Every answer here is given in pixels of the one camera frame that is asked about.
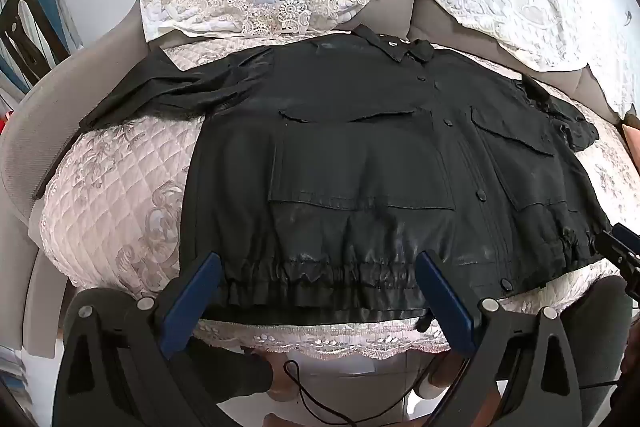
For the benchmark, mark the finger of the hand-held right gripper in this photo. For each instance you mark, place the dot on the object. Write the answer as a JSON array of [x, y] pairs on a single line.
[[617, 247]]

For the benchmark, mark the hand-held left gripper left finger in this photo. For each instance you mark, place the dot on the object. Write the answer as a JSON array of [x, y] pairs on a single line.
[[192, 302]]

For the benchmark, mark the black chair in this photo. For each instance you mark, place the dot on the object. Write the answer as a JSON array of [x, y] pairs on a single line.
[[22, 32]]

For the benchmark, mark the black leather jacket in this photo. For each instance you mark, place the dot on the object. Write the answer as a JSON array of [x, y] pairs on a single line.
[[350, 132]]

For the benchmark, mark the pink quilted sofa cover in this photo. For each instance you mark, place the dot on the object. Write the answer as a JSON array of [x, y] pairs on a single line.
[[100, 187]]

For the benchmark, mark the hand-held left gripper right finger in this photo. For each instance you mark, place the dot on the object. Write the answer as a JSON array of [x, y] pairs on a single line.
[[447, 302]]

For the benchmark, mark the pink pillow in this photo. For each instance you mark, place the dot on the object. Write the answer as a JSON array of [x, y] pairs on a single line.
[[632, 127]]

